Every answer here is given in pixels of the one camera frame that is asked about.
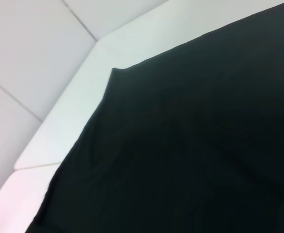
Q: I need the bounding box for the black shirt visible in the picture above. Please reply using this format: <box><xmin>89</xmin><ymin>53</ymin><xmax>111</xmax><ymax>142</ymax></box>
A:
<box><xmin>27</xmin><ymin>0</ymin><xmax>284</xmax><ymax>233</ymax></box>

